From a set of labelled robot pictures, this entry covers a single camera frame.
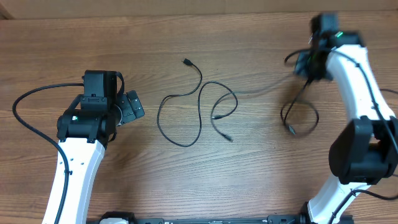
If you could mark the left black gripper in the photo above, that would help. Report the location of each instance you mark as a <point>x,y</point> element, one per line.
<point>130,111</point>

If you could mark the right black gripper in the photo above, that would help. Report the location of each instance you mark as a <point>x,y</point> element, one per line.
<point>302,66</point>

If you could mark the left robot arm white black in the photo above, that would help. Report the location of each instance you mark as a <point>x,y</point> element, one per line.
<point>84,131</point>

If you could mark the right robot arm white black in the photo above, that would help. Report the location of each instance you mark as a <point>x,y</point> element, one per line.
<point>365,152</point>

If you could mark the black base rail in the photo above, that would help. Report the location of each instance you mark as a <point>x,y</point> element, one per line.
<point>271,219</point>

